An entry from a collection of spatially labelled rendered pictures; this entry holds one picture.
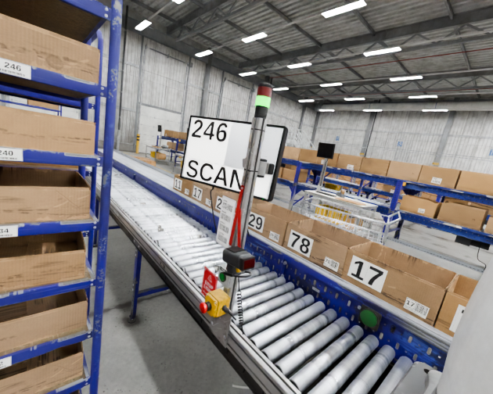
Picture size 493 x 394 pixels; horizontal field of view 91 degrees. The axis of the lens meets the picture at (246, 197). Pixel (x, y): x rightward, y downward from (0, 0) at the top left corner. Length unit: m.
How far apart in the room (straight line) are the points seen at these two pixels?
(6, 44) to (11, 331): 0.78
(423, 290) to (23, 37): 1.51
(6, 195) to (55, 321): 0.44
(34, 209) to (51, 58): 0.40
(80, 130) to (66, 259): 0.40
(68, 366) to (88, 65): 0.99
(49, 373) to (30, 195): 0.62
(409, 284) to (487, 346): 1.00
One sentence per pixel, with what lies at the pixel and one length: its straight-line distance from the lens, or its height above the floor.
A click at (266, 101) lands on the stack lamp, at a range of 0.88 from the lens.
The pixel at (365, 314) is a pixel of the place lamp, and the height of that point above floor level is 0.82.
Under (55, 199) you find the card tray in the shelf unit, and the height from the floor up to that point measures 1.20.
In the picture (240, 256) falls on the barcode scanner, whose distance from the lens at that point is 0.84.
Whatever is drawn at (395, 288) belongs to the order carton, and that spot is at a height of 0.96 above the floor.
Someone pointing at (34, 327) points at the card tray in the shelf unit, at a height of 0.79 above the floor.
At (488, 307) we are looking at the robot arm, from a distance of 0.28.
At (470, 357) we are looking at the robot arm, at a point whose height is 1.31.
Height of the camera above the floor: 1.44
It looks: 11 degrees down
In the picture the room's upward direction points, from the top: 10 degrees clockwise
